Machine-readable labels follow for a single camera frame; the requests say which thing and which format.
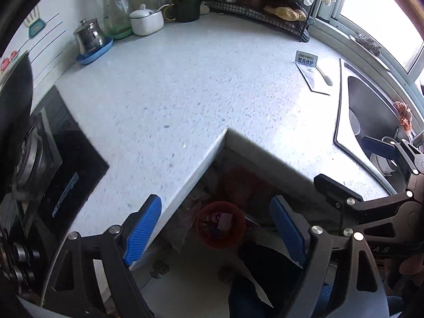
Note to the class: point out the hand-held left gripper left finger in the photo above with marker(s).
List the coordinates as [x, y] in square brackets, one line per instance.
[142, 232]

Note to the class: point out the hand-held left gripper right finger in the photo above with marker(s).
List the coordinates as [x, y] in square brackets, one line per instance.
[288, 228]

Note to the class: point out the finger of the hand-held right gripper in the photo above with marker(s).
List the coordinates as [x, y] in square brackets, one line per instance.
[334, 190]
[377, 145]

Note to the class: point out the red plastic basin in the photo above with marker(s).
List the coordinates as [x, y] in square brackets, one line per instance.
[212, 242]

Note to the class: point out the person's right hand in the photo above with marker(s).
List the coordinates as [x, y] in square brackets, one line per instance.
[410, 266]

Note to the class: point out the pink cloth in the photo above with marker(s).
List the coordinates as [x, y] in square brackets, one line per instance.
[404, 116]

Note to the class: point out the steel sink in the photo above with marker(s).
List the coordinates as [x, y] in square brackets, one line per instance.
[367, 106]

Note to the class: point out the white plastic bag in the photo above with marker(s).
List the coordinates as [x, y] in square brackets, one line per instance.
[184, 235]

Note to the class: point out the frosted cabinet door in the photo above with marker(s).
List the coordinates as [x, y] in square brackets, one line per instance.
[265, 185]

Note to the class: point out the white cotton swab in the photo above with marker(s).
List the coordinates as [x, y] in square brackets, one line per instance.
[326, 79]

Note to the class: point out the black glass gas stove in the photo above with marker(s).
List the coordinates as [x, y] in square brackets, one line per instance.
[76, 172]

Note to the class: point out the dark scouring pad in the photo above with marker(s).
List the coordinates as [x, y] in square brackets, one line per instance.
[367, 43]

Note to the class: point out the metal stove knob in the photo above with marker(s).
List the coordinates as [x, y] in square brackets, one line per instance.
[21, 275]
[23, 251]

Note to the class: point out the ginger root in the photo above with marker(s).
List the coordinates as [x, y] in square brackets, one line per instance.
[288, 14]

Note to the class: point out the blue dish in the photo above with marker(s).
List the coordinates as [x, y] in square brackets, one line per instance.
[96, 56]

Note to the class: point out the steel oil pot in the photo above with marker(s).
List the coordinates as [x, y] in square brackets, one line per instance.
[89, 38]

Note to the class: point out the white ceramic jar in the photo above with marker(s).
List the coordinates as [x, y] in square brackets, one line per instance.
[145, 23]

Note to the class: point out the glass pitcher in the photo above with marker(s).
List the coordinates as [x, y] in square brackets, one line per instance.
[114, 10]

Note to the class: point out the dark green mug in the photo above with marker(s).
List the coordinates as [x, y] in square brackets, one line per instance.
[187, 10]

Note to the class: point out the kitchen wall decal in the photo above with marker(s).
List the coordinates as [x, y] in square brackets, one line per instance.
[36, 28]

